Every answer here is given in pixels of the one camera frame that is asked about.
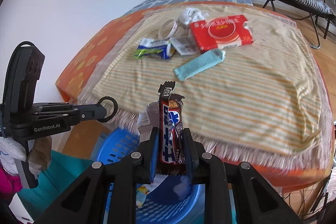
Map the white tissue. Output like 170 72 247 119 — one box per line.
173 176 191 200

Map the long white paper wrapper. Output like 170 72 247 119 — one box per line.
135 174 167 208

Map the white tape ring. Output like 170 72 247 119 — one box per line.
158 18 180 41

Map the blue plastic mesh basket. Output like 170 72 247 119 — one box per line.
91 128 204 223

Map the teal paper wrapper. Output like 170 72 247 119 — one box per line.
174 48 226 81

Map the white plastic bag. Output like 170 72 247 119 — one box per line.
178 7 209 26

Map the striped pillow on chair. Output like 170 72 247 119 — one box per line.
292 0 335 15

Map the black ring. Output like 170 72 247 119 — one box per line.
97 95 119 123

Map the white gloved left hand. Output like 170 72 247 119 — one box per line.
1 136 52 175

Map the dark chocolate bar wrapper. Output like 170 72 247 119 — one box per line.
158 81 184 166

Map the silver barcode sachet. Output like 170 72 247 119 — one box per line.
169 37 200 56

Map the yellow striped towel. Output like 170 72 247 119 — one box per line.
92 5 322 155

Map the blue seaweed soup packet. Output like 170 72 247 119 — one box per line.
133 38 175 60

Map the red torn medicine box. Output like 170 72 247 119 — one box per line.
189 15 254 52

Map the orange floral bedsheet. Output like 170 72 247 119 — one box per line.
55 0 336 193

